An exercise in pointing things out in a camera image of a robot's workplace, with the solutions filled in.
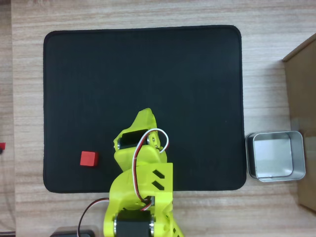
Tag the red cube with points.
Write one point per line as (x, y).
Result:
(88, 158)

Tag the square metal tin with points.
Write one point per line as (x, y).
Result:
(271, 154)

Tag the black rectangular mat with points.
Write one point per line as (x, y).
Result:
(148, 74)

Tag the black controller box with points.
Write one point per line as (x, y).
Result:
(71, 232)

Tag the brown cardboard box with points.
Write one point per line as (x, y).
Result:
(302, 111)

